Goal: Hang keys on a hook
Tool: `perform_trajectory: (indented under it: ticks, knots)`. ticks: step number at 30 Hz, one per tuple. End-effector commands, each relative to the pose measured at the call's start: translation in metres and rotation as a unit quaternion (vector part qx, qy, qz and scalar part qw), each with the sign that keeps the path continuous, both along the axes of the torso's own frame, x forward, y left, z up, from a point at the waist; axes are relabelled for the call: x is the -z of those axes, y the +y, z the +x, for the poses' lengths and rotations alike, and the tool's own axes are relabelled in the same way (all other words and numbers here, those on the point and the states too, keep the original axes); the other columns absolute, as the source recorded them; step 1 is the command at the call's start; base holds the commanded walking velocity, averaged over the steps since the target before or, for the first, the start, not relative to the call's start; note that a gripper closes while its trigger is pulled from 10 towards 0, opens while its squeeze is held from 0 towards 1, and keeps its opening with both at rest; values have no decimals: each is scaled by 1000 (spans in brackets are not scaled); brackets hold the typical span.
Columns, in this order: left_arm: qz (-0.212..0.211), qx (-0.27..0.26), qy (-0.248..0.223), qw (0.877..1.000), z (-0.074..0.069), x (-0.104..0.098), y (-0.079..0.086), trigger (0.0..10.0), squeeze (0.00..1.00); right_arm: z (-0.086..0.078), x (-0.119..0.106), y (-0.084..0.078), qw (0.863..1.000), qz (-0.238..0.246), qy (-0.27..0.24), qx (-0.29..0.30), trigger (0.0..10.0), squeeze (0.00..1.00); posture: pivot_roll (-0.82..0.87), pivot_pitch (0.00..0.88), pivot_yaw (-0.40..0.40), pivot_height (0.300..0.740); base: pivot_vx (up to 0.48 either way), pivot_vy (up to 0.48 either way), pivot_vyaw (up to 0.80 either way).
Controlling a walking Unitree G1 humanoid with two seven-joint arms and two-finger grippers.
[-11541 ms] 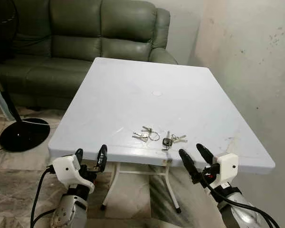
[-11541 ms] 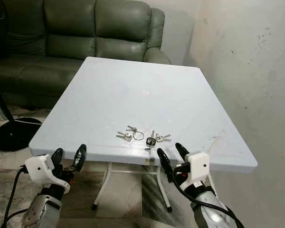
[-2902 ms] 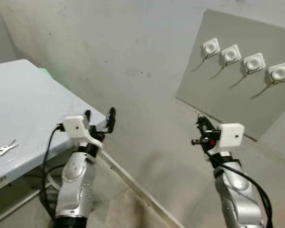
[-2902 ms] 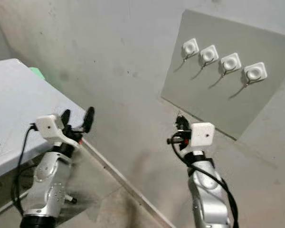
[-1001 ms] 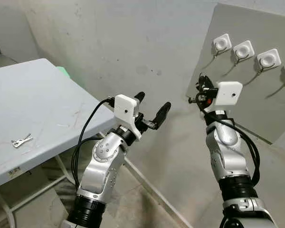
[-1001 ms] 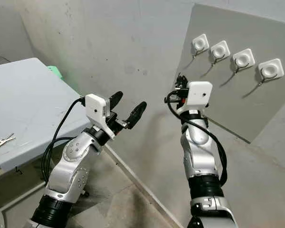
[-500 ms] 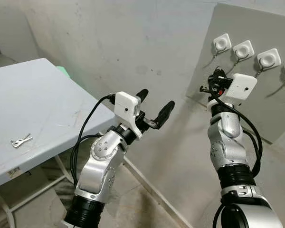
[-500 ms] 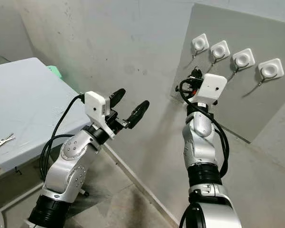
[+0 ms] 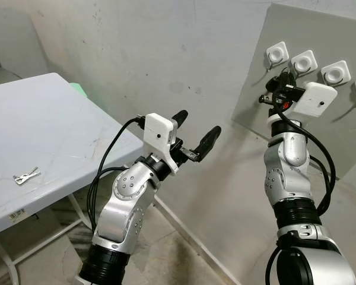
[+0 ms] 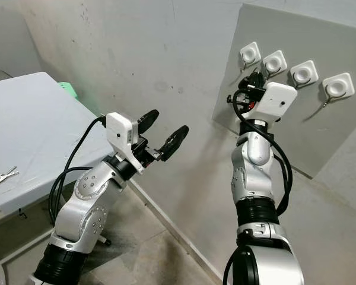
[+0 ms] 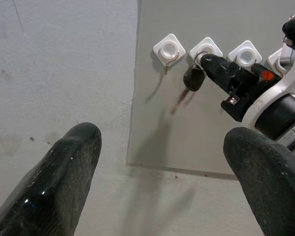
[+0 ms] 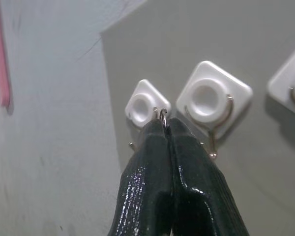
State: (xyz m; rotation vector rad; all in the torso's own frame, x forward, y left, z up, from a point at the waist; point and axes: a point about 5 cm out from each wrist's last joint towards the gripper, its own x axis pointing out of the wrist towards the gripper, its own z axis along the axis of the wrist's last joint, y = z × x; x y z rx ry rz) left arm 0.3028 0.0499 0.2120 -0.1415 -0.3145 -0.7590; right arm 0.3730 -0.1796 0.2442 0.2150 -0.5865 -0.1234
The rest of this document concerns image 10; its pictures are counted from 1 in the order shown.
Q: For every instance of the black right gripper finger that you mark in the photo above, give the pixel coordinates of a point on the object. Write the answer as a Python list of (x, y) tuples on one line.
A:
[(248, 82), (260, 77)]

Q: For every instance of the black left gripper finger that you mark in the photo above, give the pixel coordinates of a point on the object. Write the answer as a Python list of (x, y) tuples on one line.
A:
[(176, 142), (148, 120)]

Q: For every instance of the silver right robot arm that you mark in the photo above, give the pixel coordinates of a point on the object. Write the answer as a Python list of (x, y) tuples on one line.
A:
[(252, 178)]

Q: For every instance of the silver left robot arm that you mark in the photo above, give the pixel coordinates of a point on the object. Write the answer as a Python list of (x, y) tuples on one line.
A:
[(89, 208)]

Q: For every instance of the green plastic object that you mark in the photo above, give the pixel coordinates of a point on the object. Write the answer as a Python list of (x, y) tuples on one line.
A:
[(68, 89)]

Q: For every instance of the white folding table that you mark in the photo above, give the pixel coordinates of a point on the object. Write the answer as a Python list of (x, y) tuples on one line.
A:
[(35, 130)]

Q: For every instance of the white square wall hook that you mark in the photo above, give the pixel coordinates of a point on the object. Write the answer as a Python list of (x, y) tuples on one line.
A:
[(275, 62), (337, 86), (304, 72), (250, 53)]

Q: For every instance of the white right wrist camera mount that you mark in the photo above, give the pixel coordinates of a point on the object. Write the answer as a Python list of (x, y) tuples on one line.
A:
[(276, 101)]

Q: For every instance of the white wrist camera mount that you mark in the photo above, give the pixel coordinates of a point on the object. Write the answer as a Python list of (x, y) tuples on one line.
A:
[(118, 130), (276, 101)]

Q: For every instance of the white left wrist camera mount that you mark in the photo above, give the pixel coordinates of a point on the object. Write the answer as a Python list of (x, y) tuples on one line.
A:
[(118, 130)]

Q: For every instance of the grey wall board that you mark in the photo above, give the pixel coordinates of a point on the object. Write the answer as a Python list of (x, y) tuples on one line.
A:
[(332, 35)]

